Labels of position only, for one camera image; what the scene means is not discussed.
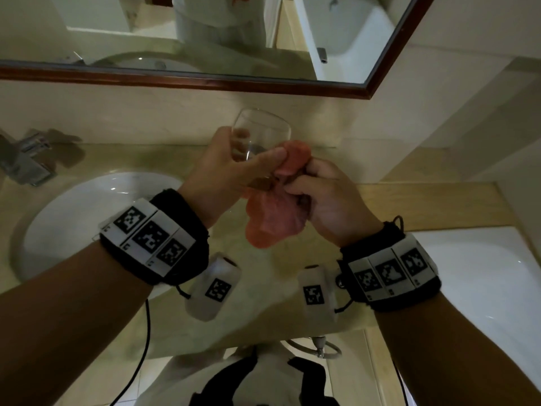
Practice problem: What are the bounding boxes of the person's right hand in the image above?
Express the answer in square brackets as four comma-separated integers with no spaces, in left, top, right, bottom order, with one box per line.
[283,158,383,249]

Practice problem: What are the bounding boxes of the person's left hand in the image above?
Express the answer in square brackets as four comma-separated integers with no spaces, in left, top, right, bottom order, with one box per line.
[178,126,288,229]

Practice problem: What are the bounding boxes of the clear drinking glass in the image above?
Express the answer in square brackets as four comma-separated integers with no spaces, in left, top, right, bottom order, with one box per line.
[231,107,292,164]

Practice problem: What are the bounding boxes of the pink cleaning cloth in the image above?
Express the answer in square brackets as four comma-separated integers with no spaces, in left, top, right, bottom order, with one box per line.
[245,140,314,249]

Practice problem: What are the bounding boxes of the person's right forearm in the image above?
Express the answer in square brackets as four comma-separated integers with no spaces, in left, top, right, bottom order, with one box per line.
[372,291,541,406]

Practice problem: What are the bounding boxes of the person's left forearm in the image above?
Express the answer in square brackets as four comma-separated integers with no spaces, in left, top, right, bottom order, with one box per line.
[0,241,149,406]

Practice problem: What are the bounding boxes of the black wristband with marker tags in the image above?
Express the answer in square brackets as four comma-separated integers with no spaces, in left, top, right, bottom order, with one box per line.
[336,215,443,313]
[98,189,210,288]

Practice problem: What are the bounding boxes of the person's white shirt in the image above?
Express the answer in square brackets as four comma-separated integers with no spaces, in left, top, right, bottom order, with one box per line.
[134,342,340,406]

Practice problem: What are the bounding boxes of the white sink basin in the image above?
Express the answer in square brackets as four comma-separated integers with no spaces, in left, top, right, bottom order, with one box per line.
[10,171,187,301]

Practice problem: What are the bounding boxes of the white bathtub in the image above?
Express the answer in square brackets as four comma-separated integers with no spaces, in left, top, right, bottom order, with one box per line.
[411,226,541,382]

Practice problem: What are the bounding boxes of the black chest harness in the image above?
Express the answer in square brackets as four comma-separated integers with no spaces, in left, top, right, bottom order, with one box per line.
[189,349,340,406]

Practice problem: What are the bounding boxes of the chrome faucet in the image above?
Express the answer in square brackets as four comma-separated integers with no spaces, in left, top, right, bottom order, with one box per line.
[0,130,58,187]

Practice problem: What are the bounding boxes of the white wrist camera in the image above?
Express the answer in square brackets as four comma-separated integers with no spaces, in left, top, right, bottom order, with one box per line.
[297,264,339,331]
[185,252,243,322]

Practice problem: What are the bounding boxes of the wood-framed wall mirror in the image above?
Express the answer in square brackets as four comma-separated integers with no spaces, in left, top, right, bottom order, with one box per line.
[0,0,437,100]

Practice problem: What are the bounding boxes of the chrome towel ring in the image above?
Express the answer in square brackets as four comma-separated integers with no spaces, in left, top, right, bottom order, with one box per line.
[281,335,342,360]

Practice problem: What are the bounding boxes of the black cable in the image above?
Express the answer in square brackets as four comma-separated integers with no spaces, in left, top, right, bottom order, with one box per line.
[109,299,151,406]

